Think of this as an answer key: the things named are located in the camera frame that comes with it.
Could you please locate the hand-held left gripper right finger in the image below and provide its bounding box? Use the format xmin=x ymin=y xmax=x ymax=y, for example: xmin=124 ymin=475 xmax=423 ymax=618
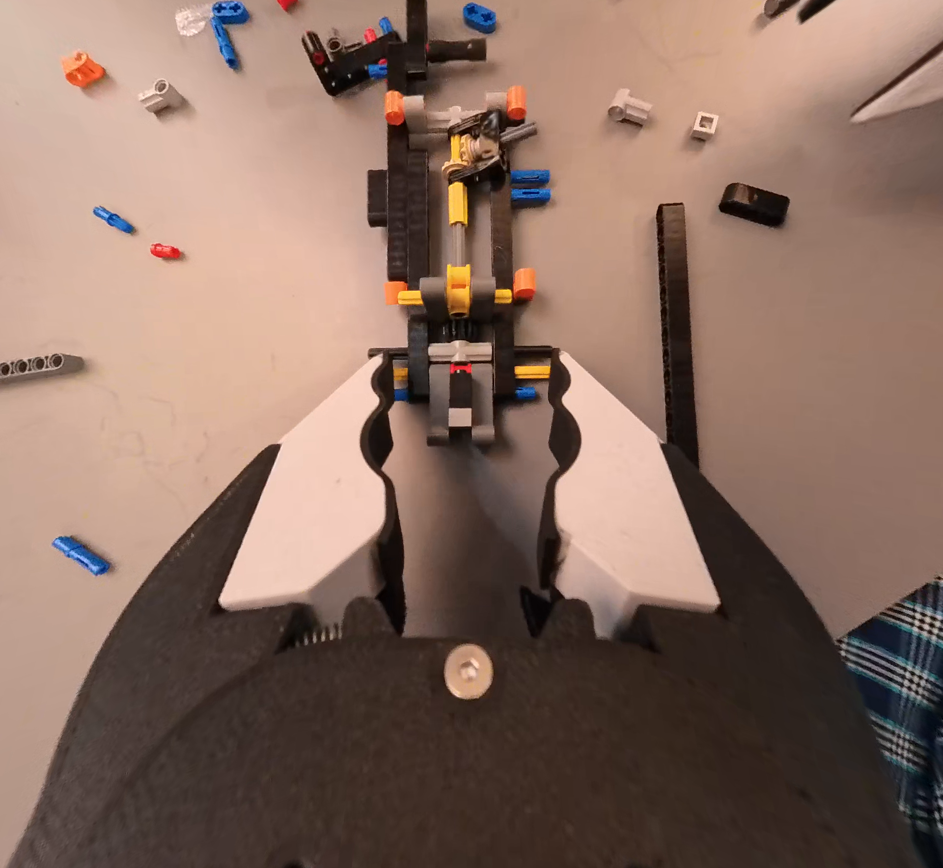
xmin=536 ymin=351 xmax=722 ymax=638

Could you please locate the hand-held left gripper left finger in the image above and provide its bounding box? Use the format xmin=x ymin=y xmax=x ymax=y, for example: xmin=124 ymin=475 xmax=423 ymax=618
xmin=217 ymin=354 xmax=408 ymax=635

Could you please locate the long black lego beam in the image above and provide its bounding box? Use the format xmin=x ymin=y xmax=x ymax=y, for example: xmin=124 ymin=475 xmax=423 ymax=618
xmin=656 ymin=203 xmax=700 ymax=470

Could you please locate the black lego chassis assembly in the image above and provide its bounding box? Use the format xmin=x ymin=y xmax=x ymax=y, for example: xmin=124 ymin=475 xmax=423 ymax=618
xmin=366 ymin=0 xmax=555 ymax=451

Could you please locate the short black lego beam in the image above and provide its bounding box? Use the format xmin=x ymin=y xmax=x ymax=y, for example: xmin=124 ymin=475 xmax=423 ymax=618
xmin=719 ymin=182 xmax=791 ymax=227

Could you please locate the light grey lego connector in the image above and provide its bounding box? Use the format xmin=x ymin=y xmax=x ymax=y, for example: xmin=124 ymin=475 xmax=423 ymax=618
xmin=138 ymin=79 xmax=185 ymax=114
xmin=609 ymin=88 xmax=654 ymax=126

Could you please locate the dark grey long lego beam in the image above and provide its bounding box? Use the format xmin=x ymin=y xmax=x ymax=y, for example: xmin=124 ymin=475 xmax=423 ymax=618
xmin=0 ymin=354 xmax=84 ymax=384

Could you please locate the black angled lego subassembly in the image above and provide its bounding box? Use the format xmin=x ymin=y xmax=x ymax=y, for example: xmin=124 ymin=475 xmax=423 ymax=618
xmin=301 ymin=17 xmax=405 ymax=98

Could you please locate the orange lego connector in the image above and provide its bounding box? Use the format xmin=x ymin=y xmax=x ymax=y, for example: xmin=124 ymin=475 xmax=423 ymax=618
xmin=60 ymin=51 xmax=106 ymax=88

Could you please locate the person's plaid shirt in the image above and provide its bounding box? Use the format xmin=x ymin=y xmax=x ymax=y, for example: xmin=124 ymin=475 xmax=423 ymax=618
xmin=836 ymin=577 xmax=943 ymax=867

